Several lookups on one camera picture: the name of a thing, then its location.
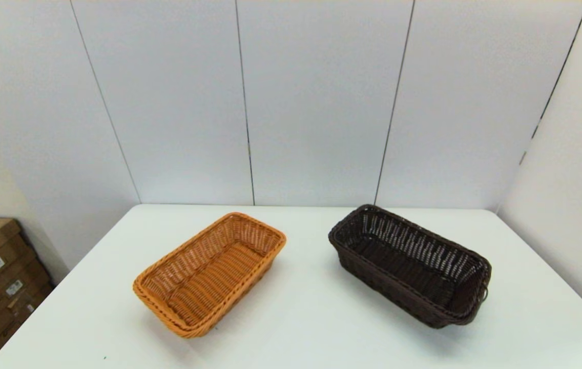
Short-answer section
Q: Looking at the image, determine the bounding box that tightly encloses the orange wicker basket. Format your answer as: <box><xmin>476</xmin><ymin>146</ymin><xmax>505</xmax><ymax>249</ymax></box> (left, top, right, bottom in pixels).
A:
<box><xmin>133</xmin><ymin>212</ymin><xmax>287</xmax><ymax>339</ymax></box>

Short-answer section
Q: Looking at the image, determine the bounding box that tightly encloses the dark brown wicker basket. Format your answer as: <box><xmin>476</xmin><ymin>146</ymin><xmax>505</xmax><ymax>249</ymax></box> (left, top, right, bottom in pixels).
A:
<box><xmin>328</xmin><ymin>204</ymin><xmax>492</xmax><ymax>329</ymax></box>

